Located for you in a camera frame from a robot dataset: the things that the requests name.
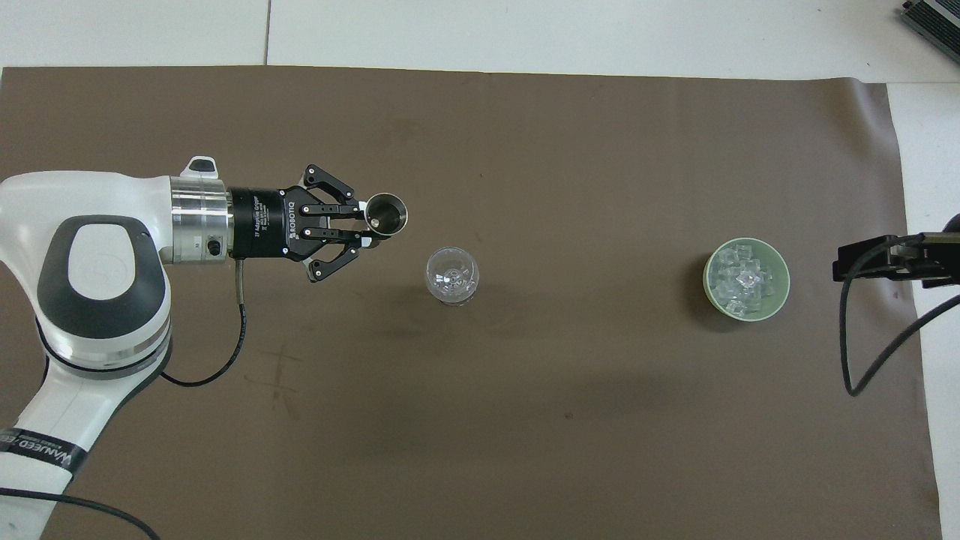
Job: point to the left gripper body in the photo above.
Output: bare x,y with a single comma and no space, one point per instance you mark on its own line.
259,223

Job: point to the clear drinking glass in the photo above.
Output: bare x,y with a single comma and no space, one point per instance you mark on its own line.
451,276

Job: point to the grey ribbed metal box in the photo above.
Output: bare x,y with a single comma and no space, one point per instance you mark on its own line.
937,19

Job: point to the small steel cup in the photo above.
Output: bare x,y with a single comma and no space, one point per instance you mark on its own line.
387,215

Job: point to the green bowl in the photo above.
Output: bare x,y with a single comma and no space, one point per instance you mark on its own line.
782,279

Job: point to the clear ice cubes heap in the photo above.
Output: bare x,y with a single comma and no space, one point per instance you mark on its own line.
742,281

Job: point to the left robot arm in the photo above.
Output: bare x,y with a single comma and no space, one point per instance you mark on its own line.
90,225

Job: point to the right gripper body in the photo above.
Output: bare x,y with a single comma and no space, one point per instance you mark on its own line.
941,259

